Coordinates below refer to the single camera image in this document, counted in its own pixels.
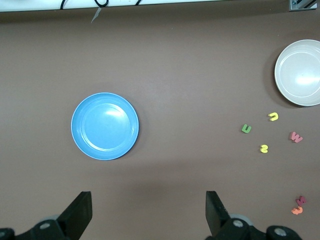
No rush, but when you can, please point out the aluminium table bracket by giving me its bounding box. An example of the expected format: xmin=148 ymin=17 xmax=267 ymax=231
xmin=289 ymin=0 xmax=320 ymax=12

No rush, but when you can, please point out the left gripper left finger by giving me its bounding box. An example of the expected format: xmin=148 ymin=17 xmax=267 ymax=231
xmin=0 ymin=191 xmax=94 ymax=240

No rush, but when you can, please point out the beige plate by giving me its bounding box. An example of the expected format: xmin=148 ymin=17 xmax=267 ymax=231
xmin=274 ymin=39 xmax=320 ymax=107

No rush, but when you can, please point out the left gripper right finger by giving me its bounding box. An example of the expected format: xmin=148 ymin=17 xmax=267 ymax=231
xmin=205 ymin=190 xmax=302 ymax=240

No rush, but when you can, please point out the grey tape scrap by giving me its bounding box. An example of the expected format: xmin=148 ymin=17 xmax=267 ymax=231
xmin=90 ymin=7 xmax=102 ymax=24

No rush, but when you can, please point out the pink foam letter w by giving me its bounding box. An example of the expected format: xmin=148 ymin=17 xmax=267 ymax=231
xmin=289 ymin=131 xmax=304 ymax=144

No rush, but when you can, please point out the blue plate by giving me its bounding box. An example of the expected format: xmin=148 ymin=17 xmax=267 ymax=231
xmin=70 ymin=92 xmax=140 ymax=161

